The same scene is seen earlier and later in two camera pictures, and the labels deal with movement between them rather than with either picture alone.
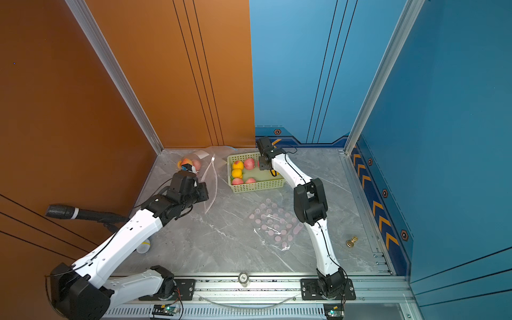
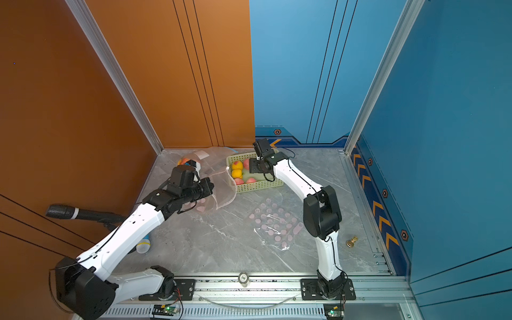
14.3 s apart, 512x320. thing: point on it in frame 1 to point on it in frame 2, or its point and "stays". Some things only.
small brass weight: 350,243 stays
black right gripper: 262,166 to 253,165
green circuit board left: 165,310 stays
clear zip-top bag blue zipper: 209,161 stays
